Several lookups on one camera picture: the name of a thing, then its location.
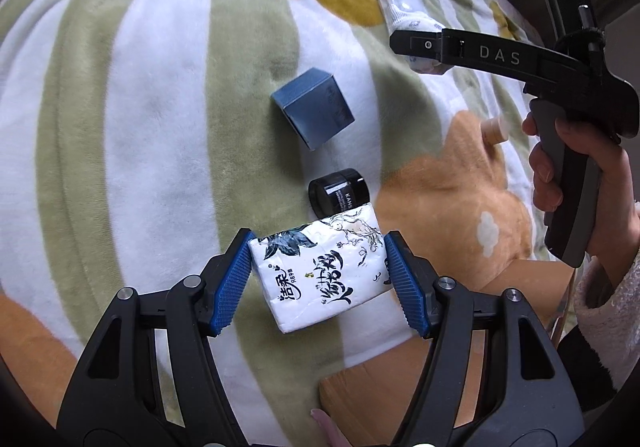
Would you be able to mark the blue cardboard box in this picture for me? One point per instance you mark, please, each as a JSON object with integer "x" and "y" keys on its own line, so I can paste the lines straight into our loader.
{"x": 312, "y": 107}

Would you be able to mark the dark clothing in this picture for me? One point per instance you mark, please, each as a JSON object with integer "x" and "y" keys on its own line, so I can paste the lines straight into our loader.
{"x": 595, "y": 367}

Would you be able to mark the black cosmetic jar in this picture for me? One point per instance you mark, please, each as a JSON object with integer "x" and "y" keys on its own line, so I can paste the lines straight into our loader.
{"x": 340, "y": 192}

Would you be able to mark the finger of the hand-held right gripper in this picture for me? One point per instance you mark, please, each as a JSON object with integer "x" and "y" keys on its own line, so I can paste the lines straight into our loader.
{"x": 425, "y": 45}

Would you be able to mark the small beige round cap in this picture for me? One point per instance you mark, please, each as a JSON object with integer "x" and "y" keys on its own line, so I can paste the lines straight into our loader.
{"x": 495, "y": 131}

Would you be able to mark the person's right forearm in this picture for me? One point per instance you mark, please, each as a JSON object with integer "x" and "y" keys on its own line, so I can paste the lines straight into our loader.
{"x": 610, "y": 297}

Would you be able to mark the white plain tissue pack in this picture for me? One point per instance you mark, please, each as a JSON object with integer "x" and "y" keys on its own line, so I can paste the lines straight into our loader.
{"x": 407, "y": 9}

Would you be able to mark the floral striped blanket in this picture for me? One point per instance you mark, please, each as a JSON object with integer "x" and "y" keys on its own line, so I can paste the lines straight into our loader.
{"x": 150, "y": 127}

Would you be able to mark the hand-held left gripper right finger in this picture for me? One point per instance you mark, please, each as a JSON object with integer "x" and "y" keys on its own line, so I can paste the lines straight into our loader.
{"x": 407, "y": 282}

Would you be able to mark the white printed tissue pack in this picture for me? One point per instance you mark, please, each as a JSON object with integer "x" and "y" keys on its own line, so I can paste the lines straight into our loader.
{"x": 320, "y": 267}

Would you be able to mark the pale pink object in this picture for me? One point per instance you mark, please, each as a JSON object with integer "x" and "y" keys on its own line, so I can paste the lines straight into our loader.
{"x": 330, "y": 429}

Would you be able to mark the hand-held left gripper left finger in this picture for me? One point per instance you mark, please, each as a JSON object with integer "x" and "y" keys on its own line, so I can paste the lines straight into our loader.
{"x": 232, "y": 282}

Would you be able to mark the person's right hand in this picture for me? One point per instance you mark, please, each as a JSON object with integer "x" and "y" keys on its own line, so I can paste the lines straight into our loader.
{"x": 612, "y": 197}

